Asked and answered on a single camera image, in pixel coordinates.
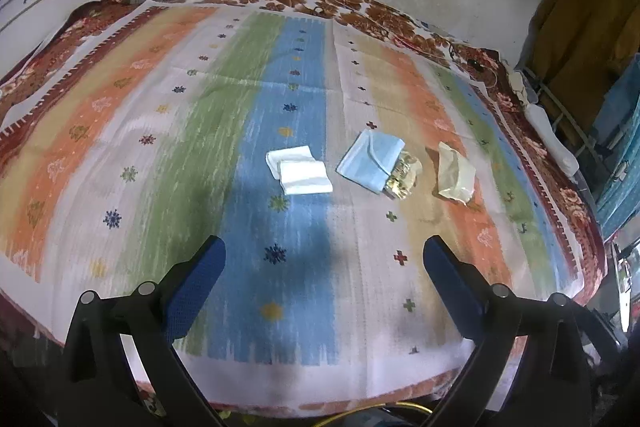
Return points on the white folded cloth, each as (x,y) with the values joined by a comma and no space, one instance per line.
(552,139)

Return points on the beige paper packet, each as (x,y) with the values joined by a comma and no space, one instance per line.
(455,174)

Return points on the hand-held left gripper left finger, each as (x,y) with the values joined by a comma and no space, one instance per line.
(197,287)

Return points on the blue printed hanging cloth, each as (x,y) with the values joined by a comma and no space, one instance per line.
(620,147)

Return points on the white tissue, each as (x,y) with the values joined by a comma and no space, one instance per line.
(300,172)

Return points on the red floral blanket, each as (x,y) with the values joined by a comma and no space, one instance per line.
(400,19)

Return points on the gold snack wrapper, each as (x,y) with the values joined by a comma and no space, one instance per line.
(404,177)

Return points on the mustard yellow garment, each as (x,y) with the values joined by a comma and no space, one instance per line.
(585,37)

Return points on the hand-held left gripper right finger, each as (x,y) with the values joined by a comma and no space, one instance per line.
(452,287)

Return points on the striped pastel mat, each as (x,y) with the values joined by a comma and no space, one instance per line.
(200,147)

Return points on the metal rack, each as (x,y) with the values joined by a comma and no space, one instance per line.
(560,107)

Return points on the blue packet with gold foil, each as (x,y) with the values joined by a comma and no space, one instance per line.
(367,159)

